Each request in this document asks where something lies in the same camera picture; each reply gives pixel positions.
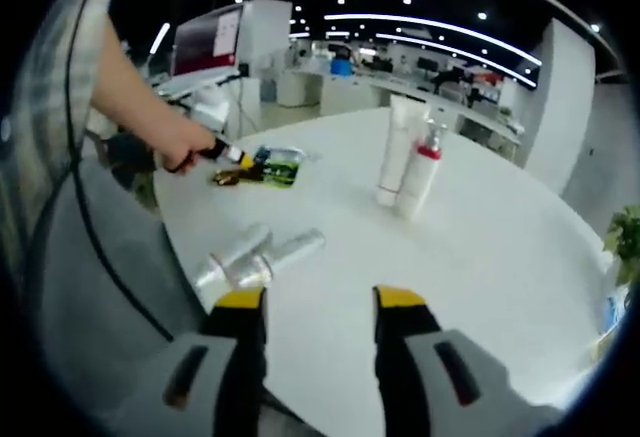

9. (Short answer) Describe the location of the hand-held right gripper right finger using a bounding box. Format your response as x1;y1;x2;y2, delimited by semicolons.
372;284;566;437

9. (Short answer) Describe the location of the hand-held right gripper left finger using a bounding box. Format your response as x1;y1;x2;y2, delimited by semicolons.
112;285;270;437

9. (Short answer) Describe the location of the gold foil sachet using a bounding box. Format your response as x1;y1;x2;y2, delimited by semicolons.
212;167;264;187

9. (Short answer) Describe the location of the green black skincare packet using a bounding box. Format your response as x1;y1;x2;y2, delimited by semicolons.
252;145;307;188

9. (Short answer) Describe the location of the small white spray bottle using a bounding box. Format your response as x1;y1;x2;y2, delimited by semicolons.
192;223;274;292
227;228;327;289

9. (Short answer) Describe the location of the white skincare tube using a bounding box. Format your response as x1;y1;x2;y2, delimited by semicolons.
375;94;426;207

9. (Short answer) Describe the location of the white pump bottle red collar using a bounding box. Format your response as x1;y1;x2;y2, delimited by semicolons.
397;119;449;221

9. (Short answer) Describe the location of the person's left hand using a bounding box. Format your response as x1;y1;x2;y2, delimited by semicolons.
158;124;221;174

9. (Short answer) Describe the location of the laptop with red screen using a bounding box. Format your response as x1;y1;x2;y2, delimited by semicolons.
157;4;247;98

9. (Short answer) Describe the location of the black office chair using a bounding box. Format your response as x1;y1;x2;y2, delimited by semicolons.
104;131;159;178

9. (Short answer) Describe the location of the white office desk row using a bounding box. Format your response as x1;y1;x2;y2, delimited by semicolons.
277;54;526;158

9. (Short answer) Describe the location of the person in plaid shirt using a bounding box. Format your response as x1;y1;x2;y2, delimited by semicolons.
9;0;124;268

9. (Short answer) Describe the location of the blue white pack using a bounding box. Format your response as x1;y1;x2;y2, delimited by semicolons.
603;295;632;334

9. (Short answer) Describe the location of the long ceiling light strip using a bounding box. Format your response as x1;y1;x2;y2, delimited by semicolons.
323;12;544;67

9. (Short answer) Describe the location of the green potted plant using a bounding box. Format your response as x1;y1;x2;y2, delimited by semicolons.
602;204;640;288

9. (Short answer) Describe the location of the black cable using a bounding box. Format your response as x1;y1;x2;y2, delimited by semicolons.
63;0;175;342

